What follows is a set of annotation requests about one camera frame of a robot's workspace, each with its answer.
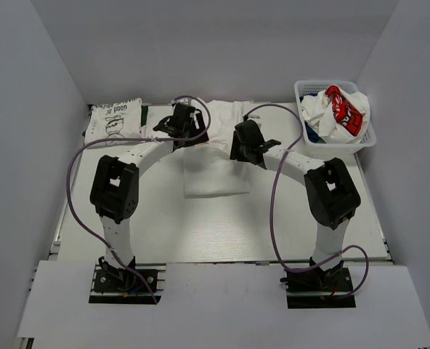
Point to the white t-shirt red print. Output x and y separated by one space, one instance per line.
336 116

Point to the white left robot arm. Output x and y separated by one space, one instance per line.
115 189

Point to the navy blue t-shirt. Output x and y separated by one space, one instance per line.
311 134

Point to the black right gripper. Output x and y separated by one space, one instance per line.
235 153

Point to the white t-shirt with text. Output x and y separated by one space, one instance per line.
208 170

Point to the folded white printed t-shirt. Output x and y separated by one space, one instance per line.
114 122

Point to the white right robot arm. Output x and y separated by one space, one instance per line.
331 193

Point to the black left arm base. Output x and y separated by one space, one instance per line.
107 289

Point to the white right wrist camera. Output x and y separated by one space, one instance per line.
253 117

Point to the white plastic basket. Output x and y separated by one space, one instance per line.
325 150

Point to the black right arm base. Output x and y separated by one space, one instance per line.
317 290

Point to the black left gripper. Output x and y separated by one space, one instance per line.
199 134

